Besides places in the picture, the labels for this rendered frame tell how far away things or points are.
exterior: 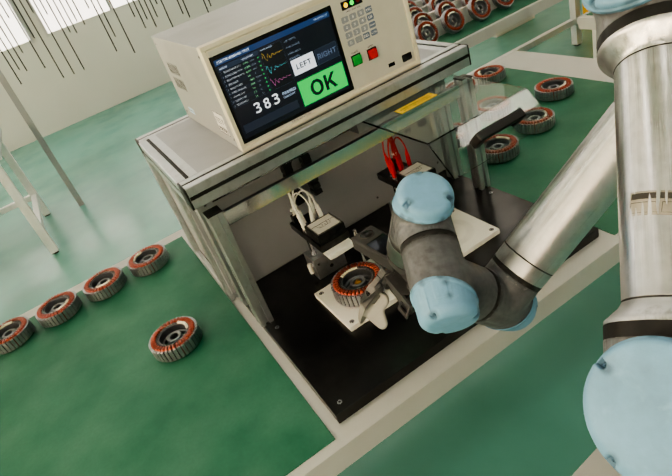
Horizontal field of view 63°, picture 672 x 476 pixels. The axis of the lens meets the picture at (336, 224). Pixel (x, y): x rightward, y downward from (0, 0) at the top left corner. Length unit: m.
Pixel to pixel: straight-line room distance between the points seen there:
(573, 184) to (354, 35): 0.57
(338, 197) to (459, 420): 0.87
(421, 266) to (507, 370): 1.33
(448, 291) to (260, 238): 0.71
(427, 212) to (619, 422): 0.31
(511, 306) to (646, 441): 0.31
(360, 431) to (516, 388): 1.03
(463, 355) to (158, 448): 0.57
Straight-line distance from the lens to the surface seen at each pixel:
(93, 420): 1.26
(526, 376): 1.95
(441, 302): 0.64
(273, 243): 1.30
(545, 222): 0.74
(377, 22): 1.17
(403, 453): 1.83
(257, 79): 1.05
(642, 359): 0.49
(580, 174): 0.74
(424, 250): 0.67
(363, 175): 1.36
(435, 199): 0.69
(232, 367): 1.16
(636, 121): 0.58
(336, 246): 1.12
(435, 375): 0.99
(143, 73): 7.42
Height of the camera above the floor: 1.49
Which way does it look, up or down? 31 degrees down
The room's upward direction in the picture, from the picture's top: 20 degrees counter-clockwise
